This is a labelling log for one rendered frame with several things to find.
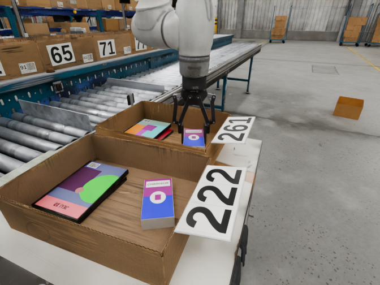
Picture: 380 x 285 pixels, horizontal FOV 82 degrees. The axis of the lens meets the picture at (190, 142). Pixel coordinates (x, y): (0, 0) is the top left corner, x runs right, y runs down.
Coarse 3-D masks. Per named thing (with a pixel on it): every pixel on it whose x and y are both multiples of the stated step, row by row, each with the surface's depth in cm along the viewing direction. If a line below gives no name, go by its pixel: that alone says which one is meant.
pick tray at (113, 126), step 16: (128, 112) 85; (144, 112) 95; (160, 112) 92; (192, 112) 86; (208, 112) 83; (224, 112) 81; (96, 128) 71; (112, 128) 78; (176, 128) 90; (192, 128) 89; (160, 144) 63; (176, 144) 60; (208, 144) 78
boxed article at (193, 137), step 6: (186, 132) 80; (192, 132) 80; (198, 132) 80; (186, 138) 76; (192, 138) 76; (198, 138) 76; (186, 144) 72; (192, 144) 72; (198, 144) 72; (204, 144) 72
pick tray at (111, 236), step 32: (64, 160) 59; (96, 160) 70; (128, 160) 66; (160, 160) 61; (192, 160) 57; (0, 192) 45; (32, 192) 52; (128, 192) 57; (192, 192) 57; (32, 224) 43; (64, 224) 38; (96, 224) 48; (128, 224) 48; (96, 256) 40; (128, 256) 36; (160, 256) 33
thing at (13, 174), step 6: (42, 156) 73; (48, 156) 73; (30, 162) 70; (36, 162) 70; (18, 168) 67; (24, 168) 67; (30, 168) 67; (6, 174) 64; (12, 174) 64; (18, 174) 64; (0, 180) 62; (6, 180) 62; (0, 186) 60
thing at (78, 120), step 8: (24, 104) 106; (32, 104) 103; (40, 104) 100; (24, 112) 109; (32, 112) 106; (40, 112) 103; (48, 112) 100; (56, 112) 98; (64, 112) 95; (72, 112) 93; (56, 120) 101; (64, 120) 98; (72, 120) 95; (80, 120) 93; (88, 120) 91; (88, 128) 93
